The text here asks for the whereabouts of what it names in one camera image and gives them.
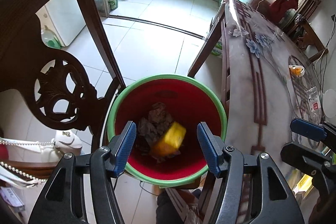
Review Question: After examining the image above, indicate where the red hanging garment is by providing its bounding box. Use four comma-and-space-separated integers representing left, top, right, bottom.
269, 0, 302, 24

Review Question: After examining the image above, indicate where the white handbag pearl strap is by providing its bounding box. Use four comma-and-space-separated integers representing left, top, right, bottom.
0, 130, 83, 189

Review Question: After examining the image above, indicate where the white plate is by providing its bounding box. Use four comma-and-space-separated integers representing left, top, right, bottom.
322, 89, 336, 119

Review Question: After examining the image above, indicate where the plain wooden chair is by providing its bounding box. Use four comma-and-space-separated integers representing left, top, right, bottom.
287, 13, 328, 62

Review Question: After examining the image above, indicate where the red bucket green rim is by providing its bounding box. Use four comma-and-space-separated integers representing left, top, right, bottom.
106, 74, 227, 186

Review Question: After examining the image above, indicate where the paper wad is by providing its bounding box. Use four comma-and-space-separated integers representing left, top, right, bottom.
138, 102, 175, 153

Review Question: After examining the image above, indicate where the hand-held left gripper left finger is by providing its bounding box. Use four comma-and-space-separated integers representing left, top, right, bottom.
28, 121, 137, 224

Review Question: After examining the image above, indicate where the green white tissue pack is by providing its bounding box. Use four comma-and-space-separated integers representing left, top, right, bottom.
210, 39, 223, 58

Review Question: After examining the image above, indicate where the white refrigerator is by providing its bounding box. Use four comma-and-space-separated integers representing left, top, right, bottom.
35, 0, 87, 47

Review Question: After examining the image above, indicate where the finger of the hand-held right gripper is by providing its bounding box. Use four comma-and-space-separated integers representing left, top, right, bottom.
280, 142, 332, 174
290, 118, 336, 142

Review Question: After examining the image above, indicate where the person's leg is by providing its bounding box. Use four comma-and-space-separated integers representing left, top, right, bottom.
155, 189, 184, 224

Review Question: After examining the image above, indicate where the orange snack wrapper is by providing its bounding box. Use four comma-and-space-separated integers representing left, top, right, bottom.
288, 64, 305, 78

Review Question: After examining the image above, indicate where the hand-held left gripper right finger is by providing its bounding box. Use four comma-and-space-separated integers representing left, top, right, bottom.
197, 122, 305, 224

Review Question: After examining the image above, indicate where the yellow flat packet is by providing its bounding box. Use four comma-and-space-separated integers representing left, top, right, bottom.
293, 174, 314, 194

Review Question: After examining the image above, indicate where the carved wooden chair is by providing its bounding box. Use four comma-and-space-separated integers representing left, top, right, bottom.
0, 0, 126, 161

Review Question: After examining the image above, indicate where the clear wrapper red label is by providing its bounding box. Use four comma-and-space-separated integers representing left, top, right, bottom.
306, 88, 322, 111

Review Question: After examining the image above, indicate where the yellow snack box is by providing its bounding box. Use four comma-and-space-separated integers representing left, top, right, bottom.
152, 121, 187, 157

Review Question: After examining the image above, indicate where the green plastic bottle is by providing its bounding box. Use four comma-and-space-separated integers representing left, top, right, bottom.
41, 26, 62, 50

